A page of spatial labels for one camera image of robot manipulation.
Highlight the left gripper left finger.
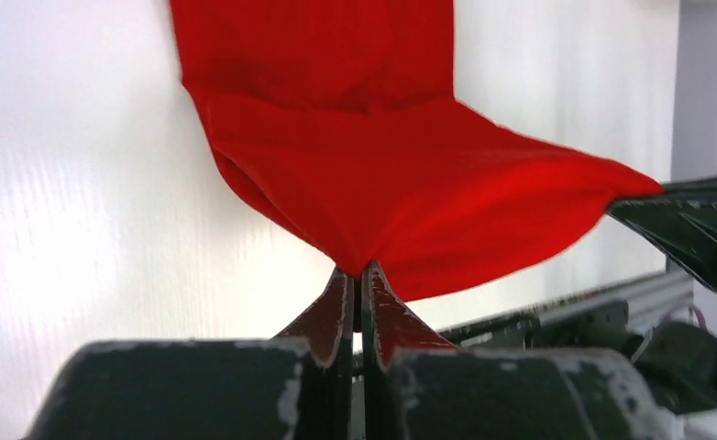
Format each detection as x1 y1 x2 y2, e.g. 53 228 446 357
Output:
28 270 355 439

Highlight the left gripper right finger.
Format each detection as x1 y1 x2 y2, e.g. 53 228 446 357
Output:
361 262 677 439

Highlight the red t shirt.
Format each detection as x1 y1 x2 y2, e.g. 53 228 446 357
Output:
169 1 662 324

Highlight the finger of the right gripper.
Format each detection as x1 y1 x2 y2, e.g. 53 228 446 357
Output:
628 227 717 293
607 176 717 243

